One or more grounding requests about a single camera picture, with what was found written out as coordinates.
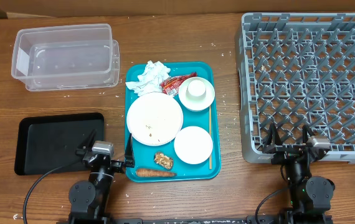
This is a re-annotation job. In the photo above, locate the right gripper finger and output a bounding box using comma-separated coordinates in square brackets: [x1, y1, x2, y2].
[262, 123, 282, 153]
[302, 124, 315, 146]

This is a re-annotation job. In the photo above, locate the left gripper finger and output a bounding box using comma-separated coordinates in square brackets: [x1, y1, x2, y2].
[75, 129, 97, 156]
[125, 134, 135, 168]

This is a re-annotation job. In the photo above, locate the brown food scrap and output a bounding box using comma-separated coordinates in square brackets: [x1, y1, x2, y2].
[154, 152, 174, 170]

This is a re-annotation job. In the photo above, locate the pink plastic bowl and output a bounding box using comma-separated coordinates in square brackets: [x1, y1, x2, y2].
[174, 126, 211, 165]

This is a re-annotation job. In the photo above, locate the white plastic cup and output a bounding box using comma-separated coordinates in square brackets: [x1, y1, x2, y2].
[187, 80, 206, 98]

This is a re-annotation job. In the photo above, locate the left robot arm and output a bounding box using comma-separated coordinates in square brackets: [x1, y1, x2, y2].
[67, 129, 135, 224]

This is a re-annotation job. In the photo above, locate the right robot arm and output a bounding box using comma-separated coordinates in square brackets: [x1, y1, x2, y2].
[254, 124, 335, 224]

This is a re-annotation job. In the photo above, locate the grey dishwasher rack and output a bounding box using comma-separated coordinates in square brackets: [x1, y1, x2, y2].
[235, 12, 355, 164]

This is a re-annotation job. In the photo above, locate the orange carrot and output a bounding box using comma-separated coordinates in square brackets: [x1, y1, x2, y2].
[136, 168, 176, 177]

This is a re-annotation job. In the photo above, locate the black tray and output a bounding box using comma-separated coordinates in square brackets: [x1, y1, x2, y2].
[14, 113, 105, 175]

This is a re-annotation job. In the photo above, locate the large white plate with rice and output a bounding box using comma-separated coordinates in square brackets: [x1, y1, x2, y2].
[126, 92, 183, 146]

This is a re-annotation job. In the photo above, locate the teal plastic serving tray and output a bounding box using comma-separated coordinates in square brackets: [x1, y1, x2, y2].
[125, 62, 222, 183]

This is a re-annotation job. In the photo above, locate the wooden chopstick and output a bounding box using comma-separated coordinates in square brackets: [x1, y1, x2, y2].
[209, 105, 213, 170]

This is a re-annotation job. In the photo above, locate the crumpled white tissue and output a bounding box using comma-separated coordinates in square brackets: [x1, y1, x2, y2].
[126, 61, 171, 96]

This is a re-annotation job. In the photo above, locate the red snack wrapper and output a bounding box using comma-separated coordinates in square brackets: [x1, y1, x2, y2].
[160, 72, 197, 97]

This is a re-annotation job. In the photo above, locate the pale green bowl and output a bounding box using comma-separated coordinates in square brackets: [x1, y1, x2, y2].
[178, 77, 215, 111]

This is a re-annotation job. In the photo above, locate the clear plastic bin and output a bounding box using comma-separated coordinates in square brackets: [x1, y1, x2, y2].
[11, 24, 120, 91]

